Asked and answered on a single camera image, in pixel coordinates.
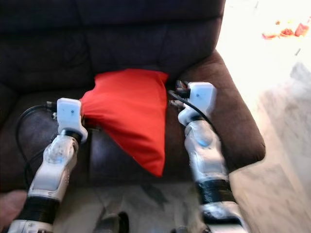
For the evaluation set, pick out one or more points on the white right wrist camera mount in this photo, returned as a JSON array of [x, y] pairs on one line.
[[204, 94]]

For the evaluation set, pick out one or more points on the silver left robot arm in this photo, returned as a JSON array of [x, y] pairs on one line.
[[53, 170]]

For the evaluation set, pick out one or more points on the silver left robot leg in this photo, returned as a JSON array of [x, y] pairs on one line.
[[109, 224]]

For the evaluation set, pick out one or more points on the grey-brown fabric sofa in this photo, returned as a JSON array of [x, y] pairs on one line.
[[39, 63]]

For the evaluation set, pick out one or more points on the red pillow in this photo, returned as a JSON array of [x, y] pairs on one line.
[[126, 116]]

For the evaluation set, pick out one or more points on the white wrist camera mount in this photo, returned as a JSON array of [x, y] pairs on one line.
[[69, 112], [204, 94]]

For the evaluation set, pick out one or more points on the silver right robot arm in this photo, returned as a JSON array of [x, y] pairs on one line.
[[206, 155]]

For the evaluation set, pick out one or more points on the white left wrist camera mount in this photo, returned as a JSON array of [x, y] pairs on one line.
[[69, 112]]

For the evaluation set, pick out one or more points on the brown armchair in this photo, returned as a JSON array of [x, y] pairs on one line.
[[9, 208]]

